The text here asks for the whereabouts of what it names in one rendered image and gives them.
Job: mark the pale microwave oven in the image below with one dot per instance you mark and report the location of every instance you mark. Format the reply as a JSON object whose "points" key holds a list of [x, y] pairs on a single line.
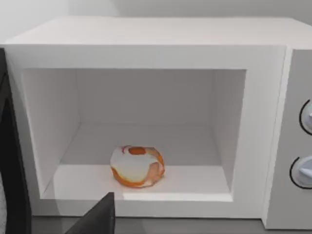
{"points": [[151, 48]]}

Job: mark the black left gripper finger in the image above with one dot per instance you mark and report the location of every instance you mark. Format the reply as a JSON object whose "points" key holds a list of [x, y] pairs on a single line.
{"points": [[97, 217]]}

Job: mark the pale microwave knob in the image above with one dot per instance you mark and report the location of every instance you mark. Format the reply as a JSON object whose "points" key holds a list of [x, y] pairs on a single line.
{"points": [[303, 171], [308, 116]]}

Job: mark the black microwave door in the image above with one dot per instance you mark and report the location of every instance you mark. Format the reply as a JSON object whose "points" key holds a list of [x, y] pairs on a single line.
{"points": [[12, 151]]}

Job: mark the orange and white bread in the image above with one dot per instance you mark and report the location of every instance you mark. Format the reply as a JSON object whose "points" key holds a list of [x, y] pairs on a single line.
{"points": [[136, 167]]}

